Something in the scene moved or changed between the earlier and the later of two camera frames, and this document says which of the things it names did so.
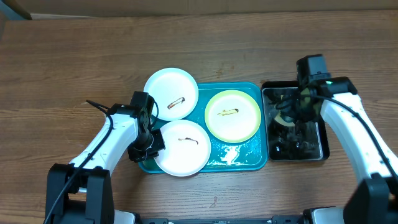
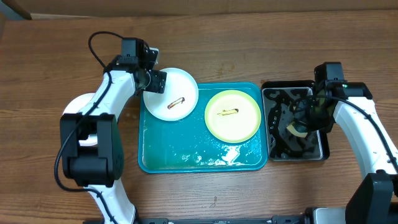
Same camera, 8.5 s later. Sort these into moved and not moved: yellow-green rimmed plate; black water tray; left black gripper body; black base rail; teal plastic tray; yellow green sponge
Moved: yellow green sponge; left black gripper body
Not moved: teal plastic tray; black water tray; black base rail; yellow-green rimmed plate
